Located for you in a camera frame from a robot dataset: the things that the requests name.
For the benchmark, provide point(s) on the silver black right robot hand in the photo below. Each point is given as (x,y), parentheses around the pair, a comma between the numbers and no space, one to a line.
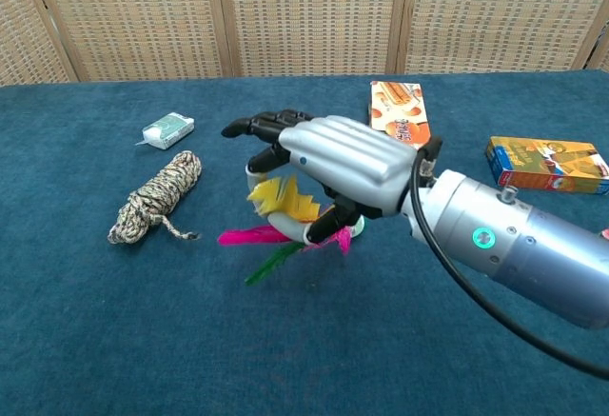
(347,154)

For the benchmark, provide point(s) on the colourful feather shuttlecock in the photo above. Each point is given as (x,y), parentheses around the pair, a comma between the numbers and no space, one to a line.
(280,199)

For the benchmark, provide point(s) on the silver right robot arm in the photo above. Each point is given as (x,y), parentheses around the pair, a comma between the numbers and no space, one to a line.
(514,240)

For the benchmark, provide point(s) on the orange egg roll box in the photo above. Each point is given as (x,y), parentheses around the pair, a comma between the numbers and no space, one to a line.
(399,106)

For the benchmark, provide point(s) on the woven rattan folding screen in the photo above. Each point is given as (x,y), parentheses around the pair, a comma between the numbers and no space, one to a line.
(304,16)

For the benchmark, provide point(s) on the green white tissue pack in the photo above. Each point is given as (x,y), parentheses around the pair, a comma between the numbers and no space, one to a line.
(169,130)

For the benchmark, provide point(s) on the yellow blue snack box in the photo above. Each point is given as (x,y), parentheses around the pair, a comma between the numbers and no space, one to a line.
(547,166)

